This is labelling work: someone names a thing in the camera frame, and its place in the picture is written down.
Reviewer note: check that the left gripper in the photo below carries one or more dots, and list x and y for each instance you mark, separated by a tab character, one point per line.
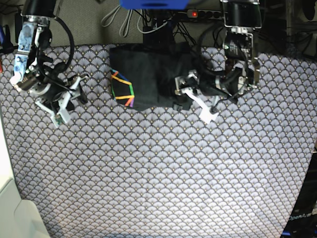
212	85

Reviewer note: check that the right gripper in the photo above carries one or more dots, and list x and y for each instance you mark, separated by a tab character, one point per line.
51	95

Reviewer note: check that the dark grey T-shirt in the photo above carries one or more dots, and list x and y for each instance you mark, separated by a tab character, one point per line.
143	76

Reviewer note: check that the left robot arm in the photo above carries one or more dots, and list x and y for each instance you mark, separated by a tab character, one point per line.
240	76

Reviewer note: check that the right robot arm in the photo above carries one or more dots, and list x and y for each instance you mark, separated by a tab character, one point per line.
31	72

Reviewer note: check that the fan-patterned table cloth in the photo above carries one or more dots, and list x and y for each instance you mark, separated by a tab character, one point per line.
116	172

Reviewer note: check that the black power strip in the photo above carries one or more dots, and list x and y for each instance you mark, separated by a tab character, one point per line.
204	14

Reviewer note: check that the white plastic bin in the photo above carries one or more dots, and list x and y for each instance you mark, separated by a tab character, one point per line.
19	218

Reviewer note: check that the black OpenArm stand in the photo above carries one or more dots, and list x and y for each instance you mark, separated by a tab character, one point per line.
302	222

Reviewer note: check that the blue handled clamp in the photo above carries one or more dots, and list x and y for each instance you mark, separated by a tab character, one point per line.
5	40

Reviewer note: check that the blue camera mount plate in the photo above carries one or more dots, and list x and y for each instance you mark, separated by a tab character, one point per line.
154	4

